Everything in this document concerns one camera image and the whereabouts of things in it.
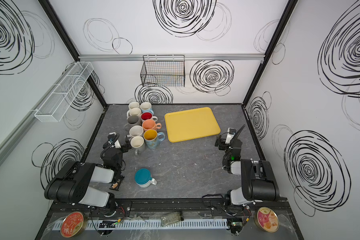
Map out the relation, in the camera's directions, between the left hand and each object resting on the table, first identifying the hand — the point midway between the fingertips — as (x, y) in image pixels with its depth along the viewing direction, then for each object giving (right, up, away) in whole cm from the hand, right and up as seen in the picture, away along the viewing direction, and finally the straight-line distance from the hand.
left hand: (119, 137), depth 88 cm
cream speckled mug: (+7, +3, +7) cm, 11 cm away
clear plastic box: (+33, -35, -20) cm, 52 cm away
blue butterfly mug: (+19, -1, +1) cm, 19 cm away
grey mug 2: (+10, -5, +3) cm, 11 cm away
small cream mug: (+13, +13, +15) cm, 24 cm away
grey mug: (+4, +10, +11) cm, 15 cm away
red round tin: (-12, -37, -22) cm, 44 cm away
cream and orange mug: (+15, +7, +12) cm, 21 cm away
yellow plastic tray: (+44, +7, +21) cm, 49 cm away
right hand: (+63, 0, +4) cm, 63 cm away
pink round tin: (+76, -35, -20) cm, 86 cm away
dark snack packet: (+1, -26, -8) cm, 27 cm away
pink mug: (+3, +16, +19) cm, 25 cm away
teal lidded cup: (+17, -20, -12) cm, 29 cm away
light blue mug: (+11, +19, +22) cm, 31 cm away
